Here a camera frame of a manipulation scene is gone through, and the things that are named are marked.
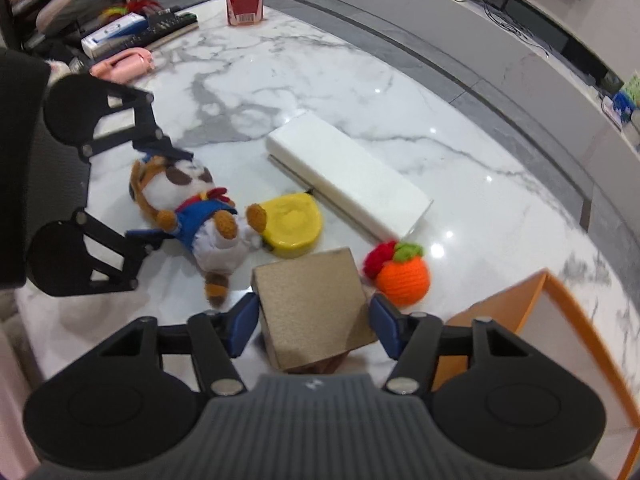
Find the pink cushion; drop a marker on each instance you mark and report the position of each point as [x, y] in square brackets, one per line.
[75, 7]

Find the orange crochet fruit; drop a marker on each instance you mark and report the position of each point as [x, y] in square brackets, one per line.
[402, 280]

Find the brown cardboard box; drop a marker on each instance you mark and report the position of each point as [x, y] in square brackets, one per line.
[310, 305]

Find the colourful feather toy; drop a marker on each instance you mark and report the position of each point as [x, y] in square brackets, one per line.
[140, 6]

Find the blue printed box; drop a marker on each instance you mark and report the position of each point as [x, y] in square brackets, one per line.
[622, 107]

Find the pink handheld device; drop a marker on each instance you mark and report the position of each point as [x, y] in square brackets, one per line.
[125, 62]

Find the blue and white box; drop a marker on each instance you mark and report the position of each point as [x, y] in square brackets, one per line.
[115, 27]

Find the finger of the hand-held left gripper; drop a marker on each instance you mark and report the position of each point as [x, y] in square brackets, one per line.
[145, 237]
[165, 149]

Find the brown plush animal toy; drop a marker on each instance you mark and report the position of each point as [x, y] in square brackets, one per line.
[200, 220]

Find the yellow round dish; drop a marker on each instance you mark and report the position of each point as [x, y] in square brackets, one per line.
[295, 225]

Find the marble television console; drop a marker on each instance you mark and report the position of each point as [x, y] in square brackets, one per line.
[550, 80]

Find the long white box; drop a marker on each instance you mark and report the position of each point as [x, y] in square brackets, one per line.
[345, 175]

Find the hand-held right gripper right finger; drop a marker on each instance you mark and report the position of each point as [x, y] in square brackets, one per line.
[387, 325]

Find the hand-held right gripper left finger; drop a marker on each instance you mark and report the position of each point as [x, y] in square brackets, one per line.
[242, 325]

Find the orange cardboard box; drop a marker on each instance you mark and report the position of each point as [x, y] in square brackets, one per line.
[505, 305]

